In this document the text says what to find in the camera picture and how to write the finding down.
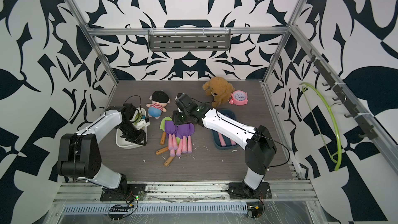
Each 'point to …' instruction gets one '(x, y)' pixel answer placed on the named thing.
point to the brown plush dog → (219, 89)
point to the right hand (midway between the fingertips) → (174, 116)
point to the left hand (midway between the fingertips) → (139, 140)
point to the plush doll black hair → (159, 100)
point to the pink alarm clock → (238, 97)
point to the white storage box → (122, 143)
